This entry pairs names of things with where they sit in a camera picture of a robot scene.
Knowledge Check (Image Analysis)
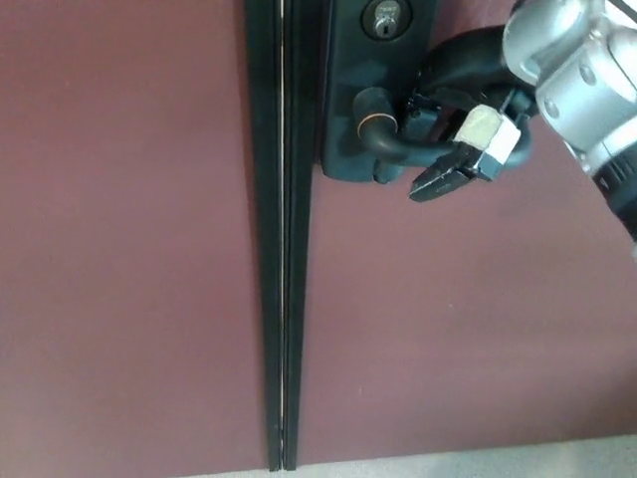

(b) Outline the maroon door leaf with lock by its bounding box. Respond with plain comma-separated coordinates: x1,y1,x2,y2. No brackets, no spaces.
296,0,637,472

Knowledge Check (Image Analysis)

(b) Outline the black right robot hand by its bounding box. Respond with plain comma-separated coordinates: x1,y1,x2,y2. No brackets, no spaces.
372,26,536,203

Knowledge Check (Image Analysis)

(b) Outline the black lever door handle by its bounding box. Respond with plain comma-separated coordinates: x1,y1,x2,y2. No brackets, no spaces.
352,86,534,173

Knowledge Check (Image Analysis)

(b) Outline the black door lock plate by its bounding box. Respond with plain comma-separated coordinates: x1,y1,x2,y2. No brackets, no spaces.
319,0,435,181

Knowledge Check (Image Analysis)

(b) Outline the silver key cylinder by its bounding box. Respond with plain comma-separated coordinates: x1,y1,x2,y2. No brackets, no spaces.
360,0,411,42

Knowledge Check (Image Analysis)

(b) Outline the plain maroon door leaf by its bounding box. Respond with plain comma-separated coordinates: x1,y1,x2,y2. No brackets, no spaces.
0,0,274,475

